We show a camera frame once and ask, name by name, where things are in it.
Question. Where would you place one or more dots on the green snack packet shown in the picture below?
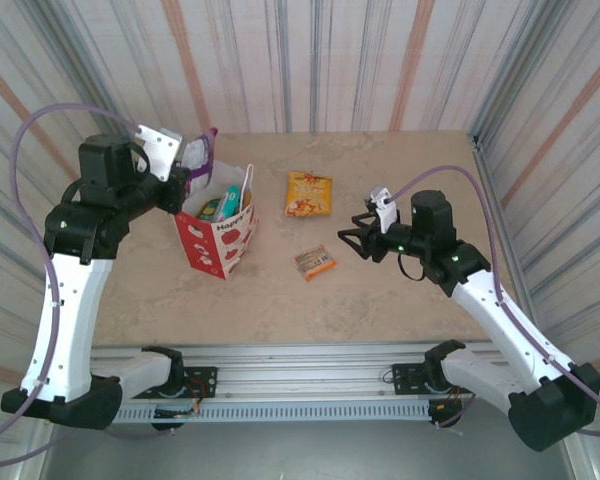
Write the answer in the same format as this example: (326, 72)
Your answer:
(209, 210)

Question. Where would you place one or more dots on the purple snack packet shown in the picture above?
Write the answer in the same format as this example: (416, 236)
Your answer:
(200, 155)

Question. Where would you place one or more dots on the teal snack packet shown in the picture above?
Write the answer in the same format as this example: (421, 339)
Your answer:
(227, 202)

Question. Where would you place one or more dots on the red white paper bag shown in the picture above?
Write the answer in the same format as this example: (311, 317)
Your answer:
(220, 245)

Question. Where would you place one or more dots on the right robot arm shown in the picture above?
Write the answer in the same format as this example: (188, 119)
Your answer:
(500, 320)

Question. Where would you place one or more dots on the small brown snack bar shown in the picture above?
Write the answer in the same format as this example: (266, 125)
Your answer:
(315, 262)

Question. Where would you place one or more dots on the yellow corn chips packet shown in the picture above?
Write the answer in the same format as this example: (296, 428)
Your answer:
(307, 195)

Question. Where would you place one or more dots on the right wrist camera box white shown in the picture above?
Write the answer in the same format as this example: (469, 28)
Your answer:
(384, 207)

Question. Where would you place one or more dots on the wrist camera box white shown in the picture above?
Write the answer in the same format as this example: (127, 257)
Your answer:
(157, 150)
(384, 207)

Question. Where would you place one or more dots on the right aluminium side rail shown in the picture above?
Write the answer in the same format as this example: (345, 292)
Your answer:
(500, 220)

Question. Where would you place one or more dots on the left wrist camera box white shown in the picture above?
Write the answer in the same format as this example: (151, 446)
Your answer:
(157, 150)

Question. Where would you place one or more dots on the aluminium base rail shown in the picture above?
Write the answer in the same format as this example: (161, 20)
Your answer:
(305, 365)

